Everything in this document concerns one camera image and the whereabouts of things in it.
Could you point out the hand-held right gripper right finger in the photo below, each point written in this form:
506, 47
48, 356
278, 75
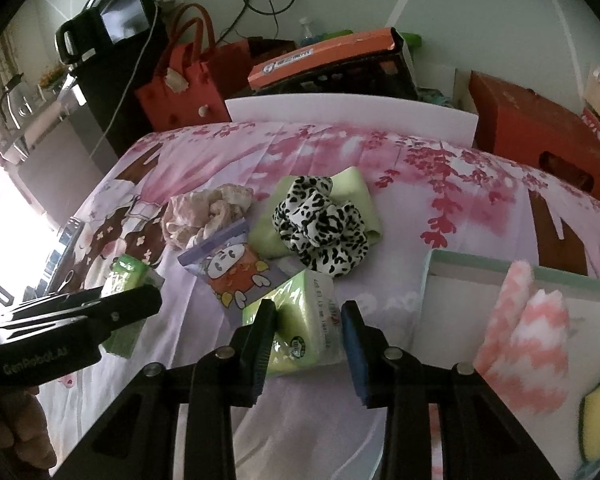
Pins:
357, 355

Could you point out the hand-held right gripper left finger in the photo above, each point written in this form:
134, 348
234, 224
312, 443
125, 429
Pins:
260, 355

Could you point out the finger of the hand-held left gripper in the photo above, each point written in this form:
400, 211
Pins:
55, 305
130, 305

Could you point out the green tissue pack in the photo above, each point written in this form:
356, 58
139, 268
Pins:
305, 320
125, 272

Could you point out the white tray with teal rim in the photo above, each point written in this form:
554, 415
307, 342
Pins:
460, 320

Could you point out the person's left hand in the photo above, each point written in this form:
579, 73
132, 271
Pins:
27, 430

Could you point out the cartoon snack pouch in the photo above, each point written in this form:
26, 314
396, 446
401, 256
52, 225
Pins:
230, 270

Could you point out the beige lace cloth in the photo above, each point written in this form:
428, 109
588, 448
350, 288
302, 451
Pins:
200, 210

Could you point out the pink floral printed blanket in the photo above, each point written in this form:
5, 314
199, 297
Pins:
405, 240

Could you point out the leopard print scrunchie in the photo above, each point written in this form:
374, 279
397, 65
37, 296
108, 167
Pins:
320, 225

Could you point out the grey cabinet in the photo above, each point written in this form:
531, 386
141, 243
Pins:
60, 160

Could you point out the light green cloth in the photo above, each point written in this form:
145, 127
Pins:
350, 185

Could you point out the black cabinet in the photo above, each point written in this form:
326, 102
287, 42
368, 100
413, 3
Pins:
125, 90

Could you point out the red felt bag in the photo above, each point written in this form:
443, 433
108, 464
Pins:
185, 95

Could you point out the white headboard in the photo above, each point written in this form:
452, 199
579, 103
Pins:
355, 115

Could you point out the dark red bag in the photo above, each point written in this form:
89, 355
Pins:
235, 65

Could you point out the orange black box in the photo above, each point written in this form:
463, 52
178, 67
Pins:
380, 80

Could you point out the black headset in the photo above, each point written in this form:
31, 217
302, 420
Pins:
80, 30

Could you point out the red cardboard box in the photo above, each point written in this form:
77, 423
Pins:
530, 125

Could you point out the small monitor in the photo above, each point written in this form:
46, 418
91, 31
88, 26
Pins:
125, 17

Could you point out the orange flat box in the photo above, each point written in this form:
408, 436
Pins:
320, 60

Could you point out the clear plastic bottle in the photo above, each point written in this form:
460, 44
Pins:
306, 30

